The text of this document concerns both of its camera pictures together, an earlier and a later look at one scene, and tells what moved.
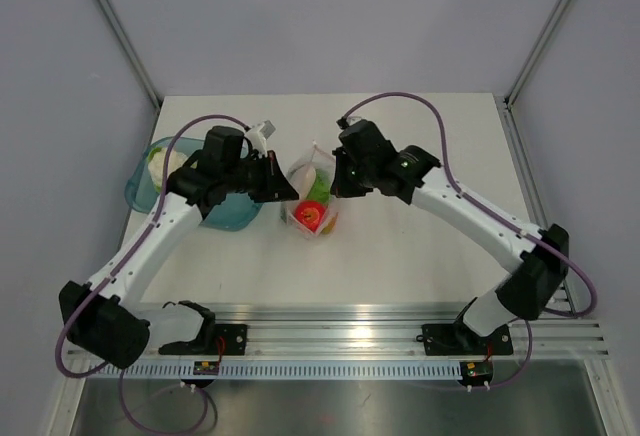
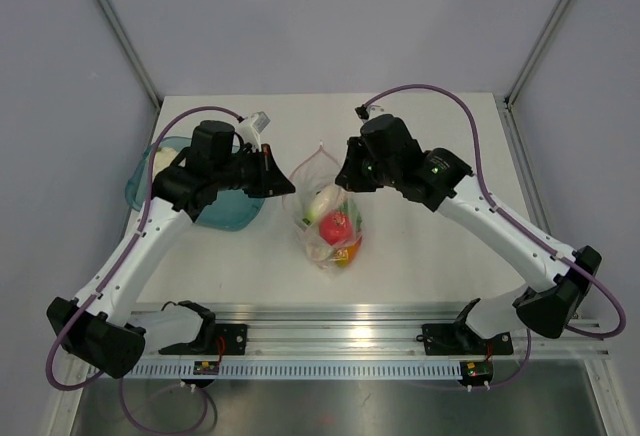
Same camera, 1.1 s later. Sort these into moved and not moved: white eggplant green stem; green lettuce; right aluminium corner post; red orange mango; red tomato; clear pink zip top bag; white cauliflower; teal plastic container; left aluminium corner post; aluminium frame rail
Moved: white eggplant green stem; clear pink zip top bag; red orange mango; red tomato; green lettuce
Not moved: aluminium frame rail; teal plastic container; white cauliflower; left aluminium corner post; right aluminium corner post
